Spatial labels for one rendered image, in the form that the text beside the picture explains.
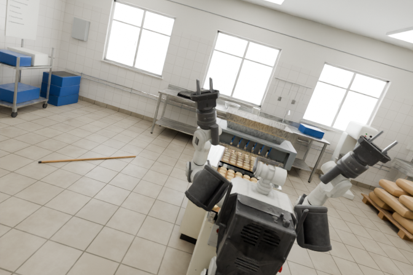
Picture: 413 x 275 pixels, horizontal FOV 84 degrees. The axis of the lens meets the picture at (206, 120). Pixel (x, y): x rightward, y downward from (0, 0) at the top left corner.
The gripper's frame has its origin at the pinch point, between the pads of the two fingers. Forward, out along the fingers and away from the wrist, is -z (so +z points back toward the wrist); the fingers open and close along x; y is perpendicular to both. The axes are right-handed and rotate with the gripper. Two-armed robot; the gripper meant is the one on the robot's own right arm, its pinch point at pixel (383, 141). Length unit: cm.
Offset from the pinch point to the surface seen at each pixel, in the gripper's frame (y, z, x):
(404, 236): 322, 152, -138
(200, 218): 30, 156, 38
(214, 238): -19, 91, 13
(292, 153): 69, 63, 27
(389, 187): 384, 131, -88
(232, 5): 291, 37, 335
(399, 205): 348, 132, -109
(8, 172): -80, 239, 191
